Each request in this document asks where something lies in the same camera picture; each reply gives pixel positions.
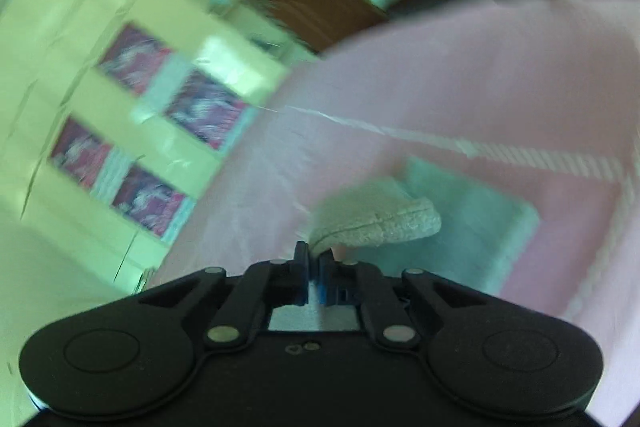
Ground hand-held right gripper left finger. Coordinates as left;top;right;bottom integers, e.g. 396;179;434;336
140;241;311;351

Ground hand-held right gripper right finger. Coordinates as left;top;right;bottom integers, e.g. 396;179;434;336
317;251;494;351

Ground grey pants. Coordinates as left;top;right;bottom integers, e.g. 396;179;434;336
307;156;542;303

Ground white glossy wardrobe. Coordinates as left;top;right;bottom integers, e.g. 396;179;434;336
0;0;321;293

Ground bed with pink checked sheet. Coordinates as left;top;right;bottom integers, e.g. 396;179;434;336
147;0;640;427

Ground red wall poster with calendar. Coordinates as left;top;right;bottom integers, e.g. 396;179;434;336
110;163;198;248
97;23;193;112
49;116;136;208
164;69;261;158

